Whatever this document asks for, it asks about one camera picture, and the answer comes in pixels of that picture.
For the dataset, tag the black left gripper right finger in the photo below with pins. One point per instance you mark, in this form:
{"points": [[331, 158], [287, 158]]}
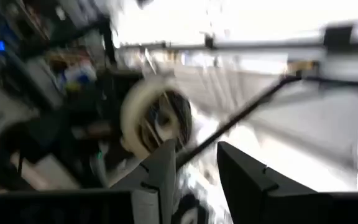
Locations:
{"points": [[247, 193]]}

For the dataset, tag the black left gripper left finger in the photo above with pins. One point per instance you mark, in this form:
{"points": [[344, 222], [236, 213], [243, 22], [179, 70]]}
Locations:
{"points": [[157, 180]]}

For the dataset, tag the chocolate donut with white stripes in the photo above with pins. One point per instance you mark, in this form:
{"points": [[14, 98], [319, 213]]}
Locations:
{"points": [[135, 118]]}

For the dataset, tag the black aluminium table frame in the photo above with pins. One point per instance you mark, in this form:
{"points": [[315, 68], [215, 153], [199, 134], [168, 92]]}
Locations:
{"points": [[235, 119]]}

